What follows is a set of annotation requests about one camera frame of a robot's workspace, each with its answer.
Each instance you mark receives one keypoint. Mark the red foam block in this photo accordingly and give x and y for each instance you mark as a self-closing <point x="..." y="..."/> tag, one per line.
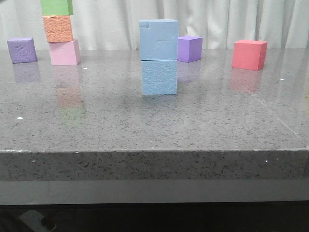
<point x="249" y="54"/>

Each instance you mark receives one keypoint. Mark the pink foam block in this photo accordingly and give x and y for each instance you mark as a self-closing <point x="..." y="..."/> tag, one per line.
<point x="65" y="53"/>

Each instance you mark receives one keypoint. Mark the white pleated curtain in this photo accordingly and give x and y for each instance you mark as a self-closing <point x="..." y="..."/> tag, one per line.
<point x="114" y="24"/>

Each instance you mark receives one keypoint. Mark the smooth purple foam block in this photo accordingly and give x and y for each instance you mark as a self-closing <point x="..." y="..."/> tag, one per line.
<point x="189" y="48"/>

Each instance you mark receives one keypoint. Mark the stacked orange foam block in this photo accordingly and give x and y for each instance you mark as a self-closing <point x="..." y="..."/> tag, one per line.
<point x="58" y="28"/>

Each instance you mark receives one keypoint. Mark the green foam block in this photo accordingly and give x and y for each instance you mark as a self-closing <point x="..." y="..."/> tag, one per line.
<point x="56" y="7"/>

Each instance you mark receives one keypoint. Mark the dented purple foam block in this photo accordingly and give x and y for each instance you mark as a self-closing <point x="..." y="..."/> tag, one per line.
<point x="22" y="50"/>

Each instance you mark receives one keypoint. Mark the light blue foam block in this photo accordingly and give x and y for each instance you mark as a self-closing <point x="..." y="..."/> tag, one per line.
<point x="159" y="77"/>
<point x="158" y="39"/>

